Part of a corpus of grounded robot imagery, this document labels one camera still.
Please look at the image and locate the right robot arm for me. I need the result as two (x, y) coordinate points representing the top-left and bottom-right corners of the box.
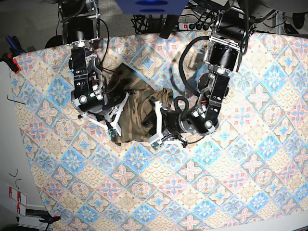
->
(58, 0), (125, 122)

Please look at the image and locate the black round stand base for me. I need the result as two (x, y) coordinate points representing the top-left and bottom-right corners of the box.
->
(45, 35), (63, 49)

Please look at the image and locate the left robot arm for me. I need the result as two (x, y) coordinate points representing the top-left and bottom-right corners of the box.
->
(142, 0), (273, 141)

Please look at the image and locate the red black table clamp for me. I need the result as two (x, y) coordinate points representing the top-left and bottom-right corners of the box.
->
(0, 53), (21, 74)

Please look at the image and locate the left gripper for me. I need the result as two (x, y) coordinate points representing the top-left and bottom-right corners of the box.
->
(141, 109), (199, 136)

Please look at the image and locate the orange blue bottom clamp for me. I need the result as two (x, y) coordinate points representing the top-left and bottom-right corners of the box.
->
(39, 215), (61, 224)

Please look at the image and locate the camouflage T-shirt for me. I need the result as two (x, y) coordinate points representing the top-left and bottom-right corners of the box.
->
(111, 63), (173, 144)

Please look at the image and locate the white power strip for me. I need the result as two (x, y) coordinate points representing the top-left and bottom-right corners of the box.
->
(178, 22), (214, 31)

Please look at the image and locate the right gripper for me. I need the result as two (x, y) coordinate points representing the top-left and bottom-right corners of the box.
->
(79, 92), (125, 119)

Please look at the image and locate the red white paper label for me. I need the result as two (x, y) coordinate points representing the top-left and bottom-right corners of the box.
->
(9, 187), (27, 216)

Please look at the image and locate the black center post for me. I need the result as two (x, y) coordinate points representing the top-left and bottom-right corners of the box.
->
(159, 14), (179, 39)

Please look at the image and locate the black hex key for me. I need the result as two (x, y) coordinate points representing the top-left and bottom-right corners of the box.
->
(7, 94), (26, 105)

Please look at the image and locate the patterned tile tablecloth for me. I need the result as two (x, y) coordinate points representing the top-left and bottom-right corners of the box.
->
(10, 33), (308, 231)

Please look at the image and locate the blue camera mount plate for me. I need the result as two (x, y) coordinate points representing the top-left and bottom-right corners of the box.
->
(116, 0), (189, 15)

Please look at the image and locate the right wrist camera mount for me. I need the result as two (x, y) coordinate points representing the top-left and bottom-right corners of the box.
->
(79, 93), (129, 140)

